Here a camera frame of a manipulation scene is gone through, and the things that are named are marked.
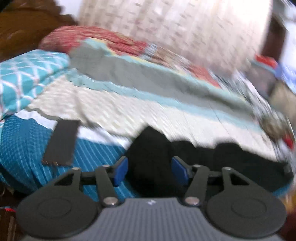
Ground black pants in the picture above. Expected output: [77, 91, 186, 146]
[125, 126, 293, 198]

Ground black smartphone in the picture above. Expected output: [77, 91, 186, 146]
[42, 120, 80, 166]

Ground grey floral crumpled blanket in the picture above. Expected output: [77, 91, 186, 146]
[219, 71, 296, 149]

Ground striped teal beige bedsheet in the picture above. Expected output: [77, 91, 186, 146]
[1, 40, 276, 190]

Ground cardboard box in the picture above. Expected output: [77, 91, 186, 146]
[269, 81, 295, 118]

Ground teal patterned pillow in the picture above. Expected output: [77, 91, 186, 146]
[1, 49, 70, 119]

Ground red floral quilt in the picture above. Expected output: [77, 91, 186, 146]
[38, 26, 220, 88]

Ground beige leaf print curtain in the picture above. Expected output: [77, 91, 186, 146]
[78, 0, 273, 72]

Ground dark wooden headboard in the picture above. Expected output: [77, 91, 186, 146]
[1, 1, 77, 61]

